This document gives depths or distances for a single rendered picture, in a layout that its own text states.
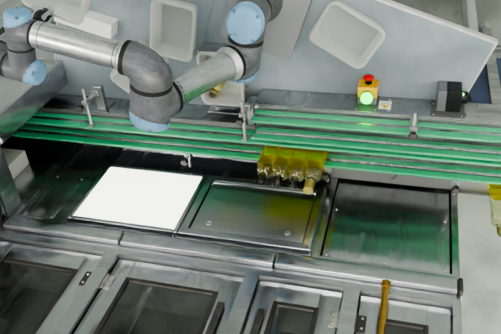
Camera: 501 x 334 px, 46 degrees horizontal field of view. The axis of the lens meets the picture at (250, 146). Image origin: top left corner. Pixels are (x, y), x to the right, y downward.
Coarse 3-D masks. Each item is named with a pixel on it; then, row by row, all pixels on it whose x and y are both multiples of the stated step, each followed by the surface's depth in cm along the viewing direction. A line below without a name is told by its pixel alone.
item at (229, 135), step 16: (96, 128) 236; (112, 128) 234; (128, 128) 234; (176, 128) 232; (192, 128) 230; (208, 128) 229; (224, 128) 229; (256, 144) 219; (272, 144) 218; (288, 144) 217; (304, 144) 216; (432, 160) 204; (448, 160) 202; (464, 160) 201; (480, 160) 200
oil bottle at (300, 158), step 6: (294, 150) 217; (300, 150) 216; (306, 150) 215; (294, 156) 213; (300, 156) 213; (306, 156) 212; (294, 162) 210; (300, 162) 210; (306, 162) 211; (294, 168) 207; (300, 168) 206; (300, 174) 206; (300, 180) 208
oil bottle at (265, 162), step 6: (264, 150) 217; (270, 150) 217; (276, 150) 217; (264, 156) 214; (270, 156) 214; (276, 156) 215; (258, 162) 211; (264, 162) 211; (270, 162) 210; (258, 168) 210; (264, 168) 209; (270, 168) 209; (270, 174) 210
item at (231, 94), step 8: (200, 56) 219; (208, 56) 226; (224, 88) 233; (232, 88) 232; (240, 88) 222; (208, 96) 232; (224, 96) 232; (232, 96) 231; (240, 96) 231; (216, 104) 229; (224, 104) 228; (232, 104) 228; (240, 104) 226
